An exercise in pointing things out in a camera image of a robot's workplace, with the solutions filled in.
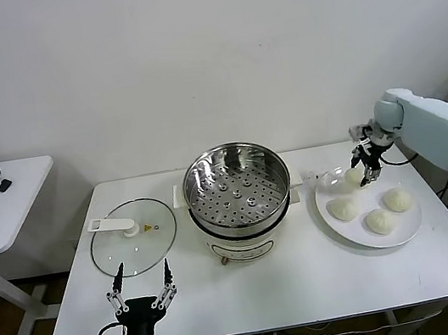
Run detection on white round plate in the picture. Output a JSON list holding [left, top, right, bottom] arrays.
[[309, 155, 428, 259]]

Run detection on stainless steel steamer basket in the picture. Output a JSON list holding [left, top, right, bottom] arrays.
[[177, 134, 299, 243]]

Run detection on white steamed baozi bun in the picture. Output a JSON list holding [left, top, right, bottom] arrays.
[[362, 205, 400, 238], [342, 165, 367, 189], [380, 185, 416, 217], [324, 193, 361, 225]]

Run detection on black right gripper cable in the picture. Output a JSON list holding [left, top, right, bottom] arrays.
[[379, 143, 420, 170]]

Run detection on glass lid with white handle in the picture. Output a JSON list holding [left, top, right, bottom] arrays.
[[82, 192, 185, 283]]

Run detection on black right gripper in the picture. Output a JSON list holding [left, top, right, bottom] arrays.
[[346, 134, 393, 190]]

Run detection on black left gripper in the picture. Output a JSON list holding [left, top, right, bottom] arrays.
[[100, 253, 187, 335]]

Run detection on white electric cooking pot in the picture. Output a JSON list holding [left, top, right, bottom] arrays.
[[170, 162, 315, 275]]

